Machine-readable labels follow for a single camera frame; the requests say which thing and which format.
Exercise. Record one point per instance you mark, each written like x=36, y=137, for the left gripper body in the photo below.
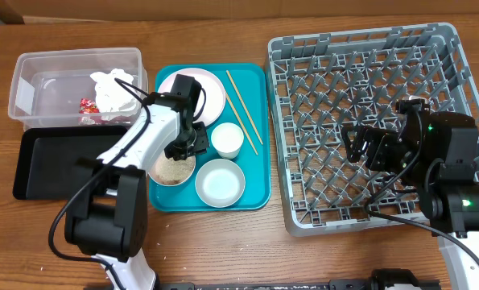
x=192, y=141

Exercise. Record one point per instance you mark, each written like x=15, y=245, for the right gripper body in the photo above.
x=386, y=154

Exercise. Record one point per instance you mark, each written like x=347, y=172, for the white cup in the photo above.
x=227, y=139

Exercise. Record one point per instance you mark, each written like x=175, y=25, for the white plate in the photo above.
x=212, y=99

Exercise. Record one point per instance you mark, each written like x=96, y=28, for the pink bowl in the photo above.
x=169, y=172

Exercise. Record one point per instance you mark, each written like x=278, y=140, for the grey bowl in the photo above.
x=220, y=183

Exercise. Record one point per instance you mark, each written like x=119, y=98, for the white napkin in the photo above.
x=111, y=99

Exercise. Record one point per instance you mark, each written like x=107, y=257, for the red snack wrapper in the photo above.
x=88, y=107

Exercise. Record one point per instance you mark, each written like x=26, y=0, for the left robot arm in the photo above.
x=105, y=221

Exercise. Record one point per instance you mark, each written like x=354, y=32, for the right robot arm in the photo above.
x=434, y=153

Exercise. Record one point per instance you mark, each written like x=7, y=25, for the teal serving tray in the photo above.
x=250, y=81

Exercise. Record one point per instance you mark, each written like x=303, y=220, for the upper wooden chopstick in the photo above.
x=244, y=106

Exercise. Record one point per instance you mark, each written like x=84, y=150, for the grey dish rack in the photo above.
x=321, y=82

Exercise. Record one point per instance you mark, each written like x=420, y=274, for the clear plastic bin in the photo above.
x=47, y=87

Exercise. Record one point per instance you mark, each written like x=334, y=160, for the black tray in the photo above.
x=47, y=157

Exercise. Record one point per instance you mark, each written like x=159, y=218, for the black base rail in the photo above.
x=381, y=279

